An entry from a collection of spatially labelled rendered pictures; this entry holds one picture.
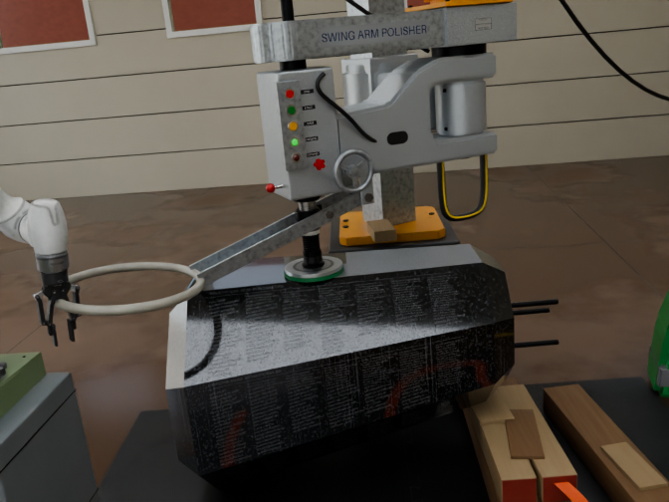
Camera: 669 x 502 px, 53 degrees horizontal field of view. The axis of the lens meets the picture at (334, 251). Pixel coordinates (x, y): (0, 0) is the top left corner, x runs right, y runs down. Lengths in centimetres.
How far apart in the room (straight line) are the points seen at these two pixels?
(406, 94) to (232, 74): 631
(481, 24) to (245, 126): 633
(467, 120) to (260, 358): 114
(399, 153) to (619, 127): 660
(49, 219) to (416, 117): 125
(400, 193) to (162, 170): 612
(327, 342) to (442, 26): 115
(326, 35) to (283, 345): 103
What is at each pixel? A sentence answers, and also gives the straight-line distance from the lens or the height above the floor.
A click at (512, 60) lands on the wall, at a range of 848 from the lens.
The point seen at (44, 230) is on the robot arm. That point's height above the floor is 119.
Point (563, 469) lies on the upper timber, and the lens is 241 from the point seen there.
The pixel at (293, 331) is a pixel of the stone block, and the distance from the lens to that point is 230.
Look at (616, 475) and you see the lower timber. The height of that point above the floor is 13.
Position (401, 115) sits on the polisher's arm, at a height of 137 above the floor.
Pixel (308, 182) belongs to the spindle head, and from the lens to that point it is 225.
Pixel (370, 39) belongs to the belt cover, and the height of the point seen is 163.
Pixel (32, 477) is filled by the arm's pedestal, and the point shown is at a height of 65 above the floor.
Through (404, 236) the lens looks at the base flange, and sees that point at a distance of 307.
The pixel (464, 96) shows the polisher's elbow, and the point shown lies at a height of 141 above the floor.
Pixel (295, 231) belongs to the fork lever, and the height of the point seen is 102.
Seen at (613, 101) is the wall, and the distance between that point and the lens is 879.
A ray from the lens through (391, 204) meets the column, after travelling 317.
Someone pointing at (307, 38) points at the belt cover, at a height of 165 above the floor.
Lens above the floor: 163
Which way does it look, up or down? 17 degrees down
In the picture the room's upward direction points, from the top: 5 degrees counter-clockwise
